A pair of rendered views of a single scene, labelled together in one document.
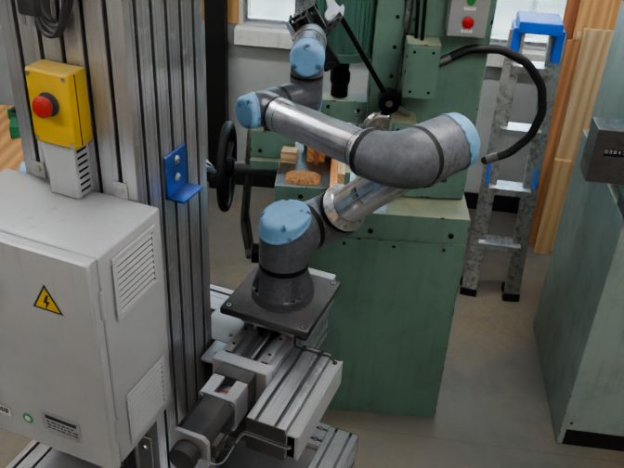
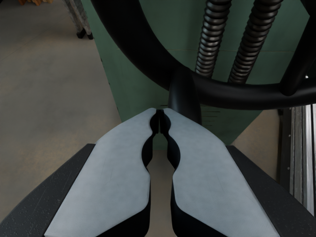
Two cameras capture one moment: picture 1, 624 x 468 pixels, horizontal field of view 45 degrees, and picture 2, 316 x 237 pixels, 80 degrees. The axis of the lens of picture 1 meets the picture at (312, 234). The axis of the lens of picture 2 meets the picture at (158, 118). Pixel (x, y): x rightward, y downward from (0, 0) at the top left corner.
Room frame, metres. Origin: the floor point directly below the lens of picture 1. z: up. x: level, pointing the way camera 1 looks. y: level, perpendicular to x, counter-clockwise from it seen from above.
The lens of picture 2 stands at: (2.26, 0.40, 0.85)
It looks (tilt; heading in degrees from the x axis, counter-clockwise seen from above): 61 degrees down; 268
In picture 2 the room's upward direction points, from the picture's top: 2 degrees clockwise
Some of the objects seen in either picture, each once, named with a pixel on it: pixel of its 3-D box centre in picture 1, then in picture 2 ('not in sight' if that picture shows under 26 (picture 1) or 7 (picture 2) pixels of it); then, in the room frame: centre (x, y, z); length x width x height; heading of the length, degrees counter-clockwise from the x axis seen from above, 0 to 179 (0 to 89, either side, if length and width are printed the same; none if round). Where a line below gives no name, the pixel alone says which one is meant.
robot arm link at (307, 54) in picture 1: (307, 54); not in sight; (1.63, 0.03, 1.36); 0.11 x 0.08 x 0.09; 179
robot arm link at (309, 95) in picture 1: (300, 97); not in sight; (1.62, 0.04, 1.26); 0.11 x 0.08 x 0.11; 134
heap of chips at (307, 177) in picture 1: (303, 175); not in sight; (1.93, 0.03, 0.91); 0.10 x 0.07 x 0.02; 89
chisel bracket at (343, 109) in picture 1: (344, 110); not in sight; (2.14, -0.08, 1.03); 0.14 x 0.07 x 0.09; 89
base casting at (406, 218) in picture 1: (370, 190); not in sight; (2.14, -0.18, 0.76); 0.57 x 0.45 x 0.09; 89
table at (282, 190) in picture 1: (301, 150); not in sight; (2.17, 0.05, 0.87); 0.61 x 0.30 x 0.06; 179
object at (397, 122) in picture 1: (401, 136); not in sight; (1.98, -0.24, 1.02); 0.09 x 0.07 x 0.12; 179
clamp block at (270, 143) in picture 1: (274, 136); not in sight; (2.18, 0.13, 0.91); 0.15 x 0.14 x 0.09; 179
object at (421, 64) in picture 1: (420, 67); not in sight; (1.99, -0.27, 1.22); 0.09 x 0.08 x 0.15; 89
